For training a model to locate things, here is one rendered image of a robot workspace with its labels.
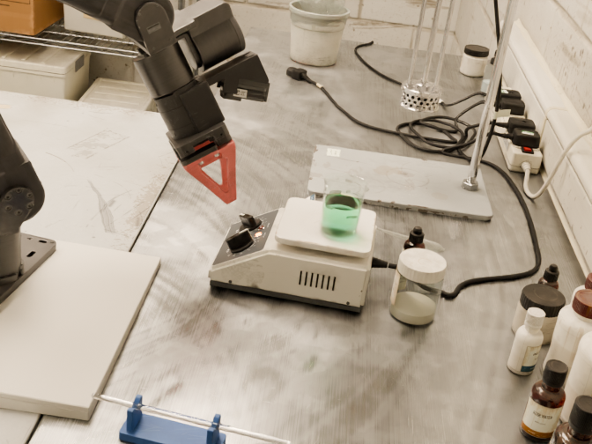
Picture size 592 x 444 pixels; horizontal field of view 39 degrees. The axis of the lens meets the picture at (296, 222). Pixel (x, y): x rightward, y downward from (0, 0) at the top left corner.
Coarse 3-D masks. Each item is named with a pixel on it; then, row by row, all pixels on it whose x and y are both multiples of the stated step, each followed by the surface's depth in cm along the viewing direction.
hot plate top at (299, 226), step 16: (288, 208) 109; (304, 208) 110; (320, 208) 110; (288, 224) 105; (304, 224) 106; (368, 224) 108; (288, 240) 102; (304, 240) 102; (320, 240) 102; (336, 240) 103; (352, 240) 103; (368, 240) 104
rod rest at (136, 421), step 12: (132, 408) 80; (132, 420) 80; (144, 420) 82; (156, 420) 82; (168, 420) 82; (216, 420) 80; (120, 432) 80; (132, 432) 80; (144, 432) 81; (156, 432) 81; (168, 432) 81; (180, 432) 81; (192, 432) 81; (204, 432) 82; (216, 432) 80
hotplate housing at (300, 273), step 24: (216, 264) 105; (240, 264) 104; (264, 264) 103; (288, 264) 103; (312, 264) 102; (336, 264) 102; (360, 264) 102; (384, 264) 110; (240, 288) 106; (264, 288) 105; (288, 288) 104; (312, 288) 104; (336, 288) 103; (360, 288) 103
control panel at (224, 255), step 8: (256, 216) 114; (264, 216) 113; (272, 216) 112; (240, 224) 114; (264, 224) 111; (272, 224) 109; (232, 232) 113; (256, 232) 109; (264, 232) 108; (224, 240) 111; (256, 240) 106; (264, 240) 105; (224, 248) 109; (248, 248) 105; (256, 248) 104; (216, 256) 107; (224, 256) 106; (232, 256) 105
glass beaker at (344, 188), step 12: (336, 168) 103; (348, 168) 103; (324, 180) 101; (336, 180) 104; (348, 180) 104; (360, 180) 103; (324, 192) 102; (336, 192) 100; (348, 192) 99; (360, 192) 99; (324, 204) 102; (336, 204) 100; (348, 204) 100; (360, 204) 101; (324, 216) 102; (336, 216) 101; (348, 216) 101; (360, 216) 103; (324, 228) 103; (336, 228) 102; (348, 228) 102
